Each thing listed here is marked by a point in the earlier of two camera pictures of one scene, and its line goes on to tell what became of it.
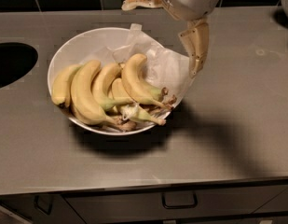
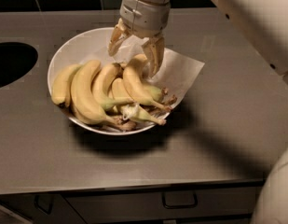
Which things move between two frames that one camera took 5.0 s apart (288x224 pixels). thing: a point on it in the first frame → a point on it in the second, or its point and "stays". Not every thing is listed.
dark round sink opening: [11, 61] stays
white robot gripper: [189, 1] → [144, 16]
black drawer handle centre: [179, 200] stays
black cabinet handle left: [44, 203] stays
